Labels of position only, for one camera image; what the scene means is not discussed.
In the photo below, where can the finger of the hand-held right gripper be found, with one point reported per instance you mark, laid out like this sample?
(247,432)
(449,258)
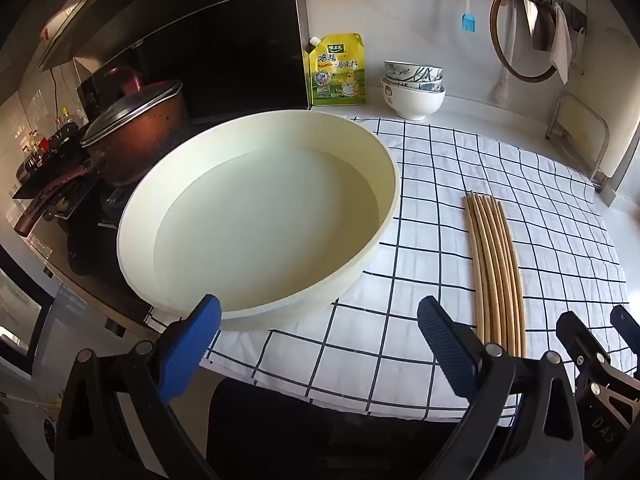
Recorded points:
(625,325)
(580,340)

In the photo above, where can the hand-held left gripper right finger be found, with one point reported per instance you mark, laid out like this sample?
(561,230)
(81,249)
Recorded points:
(445,345)

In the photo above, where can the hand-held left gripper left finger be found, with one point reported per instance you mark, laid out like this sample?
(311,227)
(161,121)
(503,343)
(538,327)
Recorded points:
(190,345)

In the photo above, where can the bundle of wooden chopsticks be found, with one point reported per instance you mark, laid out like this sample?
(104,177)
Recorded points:
(492,270)

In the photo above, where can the cream round basin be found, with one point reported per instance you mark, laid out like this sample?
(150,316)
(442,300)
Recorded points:
(260,230)

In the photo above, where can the black gas stove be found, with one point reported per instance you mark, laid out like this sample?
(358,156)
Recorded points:
(85,240)

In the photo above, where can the white black checked cloth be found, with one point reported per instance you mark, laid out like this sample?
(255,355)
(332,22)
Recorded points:
(430,170)

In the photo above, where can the white cutting board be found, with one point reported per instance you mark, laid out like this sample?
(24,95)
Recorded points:
(622,125)

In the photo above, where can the red-brown cooking pot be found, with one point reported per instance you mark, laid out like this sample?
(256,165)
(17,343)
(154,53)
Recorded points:
(145,135)

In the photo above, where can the metal rack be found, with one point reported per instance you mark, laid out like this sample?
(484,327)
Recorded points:
(554,120)

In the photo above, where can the glass pot lid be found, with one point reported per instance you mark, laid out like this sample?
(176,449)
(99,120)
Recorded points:
(127,115)

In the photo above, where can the white bowl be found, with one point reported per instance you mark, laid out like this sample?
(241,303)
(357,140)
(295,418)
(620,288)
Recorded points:
(412,105)

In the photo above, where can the row of condiment bottles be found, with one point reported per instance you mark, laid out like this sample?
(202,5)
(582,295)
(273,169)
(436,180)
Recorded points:
(60,135)

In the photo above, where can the blue patterned bowl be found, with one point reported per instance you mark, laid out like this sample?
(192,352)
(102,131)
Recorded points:
(410,71)
(425,86)

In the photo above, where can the white hanging utensil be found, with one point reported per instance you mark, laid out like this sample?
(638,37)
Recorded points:
(500,91)

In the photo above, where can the white hanging cloth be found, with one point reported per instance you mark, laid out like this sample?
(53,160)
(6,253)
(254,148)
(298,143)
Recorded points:
(562,45)

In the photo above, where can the yellow seasoning pouch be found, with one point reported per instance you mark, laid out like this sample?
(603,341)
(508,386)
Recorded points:
(337,75)

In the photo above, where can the black range hood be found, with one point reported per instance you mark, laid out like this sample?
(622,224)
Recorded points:
(225,45)

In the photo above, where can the round brown-rimmed lid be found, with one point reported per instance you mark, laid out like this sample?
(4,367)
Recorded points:
(522,35)

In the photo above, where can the blue silicone brush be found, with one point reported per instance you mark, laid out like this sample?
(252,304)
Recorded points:
(468,22)

